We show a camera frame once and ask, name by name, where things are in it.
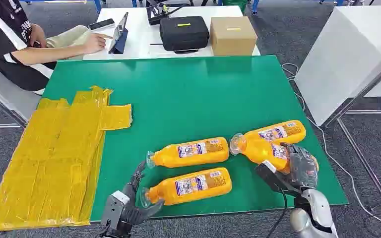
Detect large white table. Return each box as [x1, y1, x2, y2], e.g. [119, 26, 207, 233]
[295, 5, 381, 127]

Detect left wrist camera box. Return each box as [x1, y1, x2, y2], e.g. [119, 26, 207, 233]
[100, 190, 130, 231]

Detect black carry case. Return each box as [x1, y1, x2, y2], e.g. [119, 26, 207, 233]
[159, 15, 210, 54]

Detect black device with cables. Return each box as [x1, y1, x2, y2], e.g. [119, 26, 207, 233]
[146, 0, 191, 26]

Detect person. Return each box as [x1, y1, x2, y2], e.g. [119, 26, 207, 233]
[0, 0, 114, 93]

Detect person's left hand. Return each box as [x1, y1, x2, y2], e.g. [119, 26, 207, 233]
[29, 23, 48, 48]

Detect brown cardboard box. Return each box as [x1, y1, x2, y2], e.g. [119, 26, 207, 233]
[209, 16, 258, 57]

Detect steel table frame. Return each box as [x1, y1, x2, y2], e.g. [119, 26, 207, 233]
[320, 44, 381, 211]

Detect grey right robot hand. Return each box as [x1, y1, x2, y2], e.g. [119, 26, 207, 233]
[280, 142, 319, 193]

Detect person's hand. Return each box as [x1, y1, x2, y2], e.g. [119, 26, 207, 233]
[82, 32, 114, 55]
[29, 23, 48, 48]

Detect white desk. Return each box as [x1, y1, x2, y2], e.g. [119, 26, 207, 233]
[83, 5, 261, 61]

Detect yellow plastic sheet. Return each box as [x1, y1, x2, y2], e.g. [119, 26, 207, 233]
[0, 86, 133, 232]

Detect green crate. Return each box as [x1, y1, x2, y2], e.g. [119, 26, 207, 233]
[222, 0, 248, 13]

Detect white floor cable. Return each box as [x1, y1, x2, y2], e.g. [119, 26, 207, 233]
[282, 63, 381, 232]

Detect person's right hand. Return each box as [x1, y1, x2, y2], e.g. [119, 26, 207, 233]
[82, 32, 114, 55]

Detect green table mat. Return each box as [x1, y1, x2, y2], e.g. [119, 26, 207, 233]
[42, 55, 349, 222]

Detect black smartphone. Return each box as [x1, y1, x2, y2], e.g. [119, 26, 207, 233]
[88, 18, 116, 31]

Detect tablet in blue case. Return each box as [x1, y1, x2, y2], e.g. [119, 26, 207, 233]
[108, 12, 129, 55]

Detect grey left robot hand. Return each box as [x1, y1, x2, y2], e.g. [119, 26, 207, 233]
[121, 160, 166, 227]

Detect orange detergent bottle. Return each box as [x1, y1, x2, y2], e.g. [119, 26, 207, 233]
[140, 167, 233, 208]
[145, 137, 230, 170]
[242, 119, 307, 146]
[229, 133, 319, 174]

